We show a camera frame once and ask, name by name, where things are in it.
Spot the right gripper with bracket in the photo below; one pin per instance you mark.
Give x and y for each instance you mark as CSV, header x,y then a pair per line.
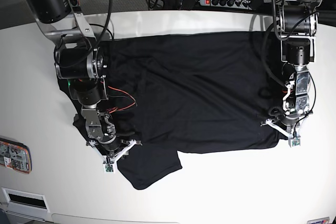
x,y
113,152

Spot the left gripper with bracket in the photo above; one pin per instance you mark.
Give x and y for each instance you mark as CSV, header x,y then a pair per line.
x,y
288,126

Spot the black T-shirt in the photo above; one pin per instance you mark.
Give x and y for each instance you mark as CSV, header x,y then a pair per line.
x,y
202,93

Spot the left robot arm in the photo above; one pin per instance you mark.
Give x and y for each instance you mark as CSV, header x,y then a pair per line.
x,y
294,23

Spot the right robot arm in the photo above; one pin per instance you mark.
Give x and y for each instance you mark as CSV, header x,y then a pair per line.
x,y
80,58

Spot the orange clear parts box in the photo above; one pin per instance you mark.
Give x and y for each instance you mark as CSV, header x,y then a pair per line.
x,y
15,156

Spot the sticker at table edge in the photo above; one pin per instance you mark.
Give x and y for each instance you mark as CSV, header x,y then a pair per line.
x,y
324,220

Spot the white power strip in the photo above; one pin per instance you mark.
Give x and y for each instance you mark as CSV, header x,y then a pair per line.
x,y
237,4

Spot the white table cable slot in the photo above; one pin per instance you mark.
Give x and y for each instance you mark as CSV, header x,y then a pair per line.
x,y
21,199

